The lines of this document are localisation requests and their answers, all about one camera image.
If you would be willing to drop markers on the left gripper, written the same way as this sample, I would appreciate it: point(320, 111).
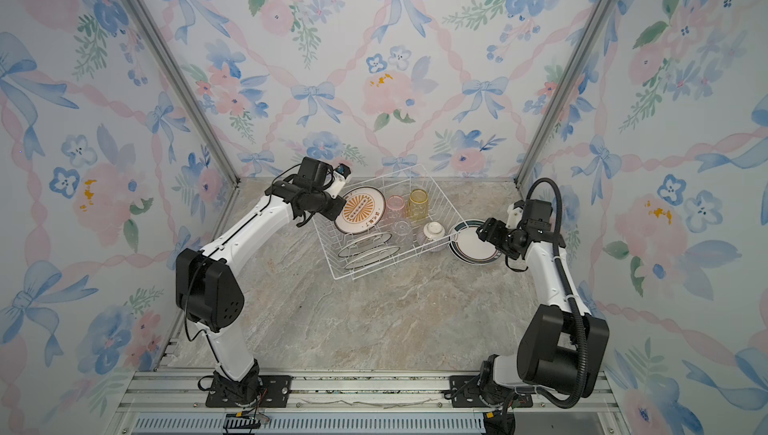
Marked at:
point(339, 205)

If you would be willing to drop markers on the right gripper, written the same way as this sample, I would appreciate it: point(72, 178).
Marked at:
point(491, 233)

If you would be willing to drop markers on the orange patterned plate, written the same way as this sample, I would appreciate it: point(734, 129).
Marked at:
point(364, 208)

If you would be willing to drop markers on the green rimmed plate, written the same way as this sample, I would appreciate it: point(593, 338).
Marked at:
point(477, 249)
point(459, 243)

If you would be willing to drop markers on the grey patterned plate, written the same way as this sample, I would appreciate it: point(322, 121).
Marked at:
point(372, 256)
point(364, 243)

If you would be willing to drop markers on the white wire dish rack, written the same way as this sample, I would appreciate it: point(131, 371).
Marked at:
point(400, 182)

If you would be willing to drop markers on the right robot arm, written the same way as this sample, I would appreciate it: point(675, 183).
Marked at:
point(561, 351)

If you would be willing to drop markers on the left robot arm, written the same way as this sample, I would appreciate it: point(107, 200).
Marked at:
point(207, 288)

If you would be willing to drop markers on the pink glass cup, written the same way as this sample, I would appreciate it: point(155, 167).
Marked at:
point(395, 209)

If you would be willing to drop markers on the white ceramic bowl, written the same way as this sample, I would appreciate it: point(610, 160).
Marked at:
point(431, 236)

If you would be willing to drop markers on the clear glass cup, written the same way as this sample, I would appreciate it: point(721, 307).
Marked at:
point(403, 235)

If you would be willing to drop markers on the yellow glass cup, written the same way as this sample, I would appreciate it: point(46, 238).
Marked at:
point(418, 205)

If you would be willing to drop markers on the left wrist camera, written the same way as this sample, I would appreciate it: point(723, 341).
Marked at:
point(340, 176)

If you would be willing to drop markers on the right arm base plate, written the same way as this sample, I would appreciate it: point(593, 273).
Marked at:
point(466, 391)

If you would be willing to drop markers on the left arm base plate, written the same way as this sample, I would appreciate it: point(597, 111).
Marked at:
point(264, 391)

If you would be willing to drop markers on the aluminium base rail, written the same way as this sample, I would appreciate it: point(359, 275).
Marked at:
point(176, 401)

